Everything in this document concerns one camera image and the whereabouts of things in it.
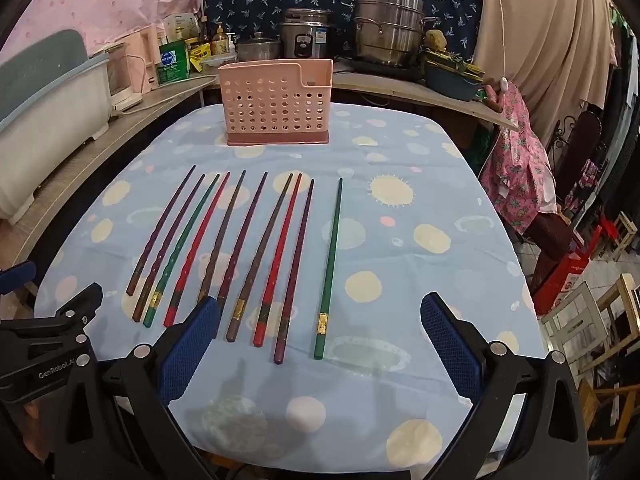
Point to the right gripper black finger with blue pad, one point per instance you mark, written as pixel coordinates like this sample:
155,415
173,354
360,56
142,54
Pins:
150,378
549,440

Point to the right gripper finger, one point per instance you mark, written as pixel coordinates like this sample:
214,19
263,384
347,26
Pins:
75,302
16,277

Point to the green chopstick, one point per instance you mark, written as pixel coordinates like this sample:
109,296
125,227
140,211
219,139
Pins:
325,304
157,296

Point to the brown chopstick gold band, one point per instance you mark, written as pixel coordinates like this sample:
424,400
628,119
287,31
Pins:
244,296

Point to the dark purple chopstick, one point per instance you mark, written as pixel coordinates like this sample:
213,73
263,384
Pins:
135,276

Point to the red chopstick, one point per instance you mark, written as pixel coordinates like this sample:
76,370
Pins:
260,329
176,296

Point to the maroon chopstick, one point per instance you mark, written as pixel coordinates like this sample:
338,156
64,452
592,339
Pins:
224,290

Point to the white wooden chair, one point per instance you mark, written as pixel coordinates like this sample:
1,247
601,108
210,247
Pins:
576,328

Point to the white dish rack tub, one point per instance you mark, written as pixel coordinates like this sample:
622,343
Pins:
54,98

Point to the red bag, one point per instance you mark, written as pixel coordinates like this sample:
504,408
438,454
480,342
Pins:
564,255

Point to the white blender jar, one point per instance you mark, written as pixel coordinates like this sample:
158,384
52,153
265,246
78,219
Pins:
123,95

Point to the blue dotted tablecloth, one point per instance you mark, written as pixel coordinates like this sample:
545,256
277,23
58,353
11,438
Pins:
414,219

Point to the green box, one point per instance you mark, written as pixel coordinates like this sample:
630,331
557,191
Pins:
174,62

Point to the pink electric kettle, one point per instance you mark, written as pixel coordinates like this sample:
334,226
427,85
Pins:
143,55

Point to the pink floral garment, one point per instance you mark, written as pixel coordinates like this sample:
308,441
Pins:
517,177

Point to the pink perforated utensil holder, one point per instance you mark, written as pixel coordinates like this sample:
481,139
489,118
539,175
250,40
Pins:
284,101

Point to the small steel pot with lid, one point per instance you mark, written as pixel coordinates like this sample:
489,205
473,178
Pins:
258,48

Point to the blue patterned cloth backdrop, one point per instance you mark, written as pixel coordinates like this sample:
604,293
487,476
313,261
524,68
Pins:
459,20

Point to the silver rice cooker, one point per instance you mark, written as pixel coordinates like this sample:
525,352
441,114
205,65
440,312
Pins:
307,33

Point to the dark blue basin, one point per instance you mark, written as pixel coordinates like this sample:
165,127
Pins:
451,84

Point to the beige curtain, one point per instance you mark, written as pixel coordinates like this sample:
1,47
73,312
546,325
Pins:
557,52

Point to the stacked steel steamer pot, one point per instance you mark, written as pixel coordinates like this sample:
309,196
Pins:
389,32

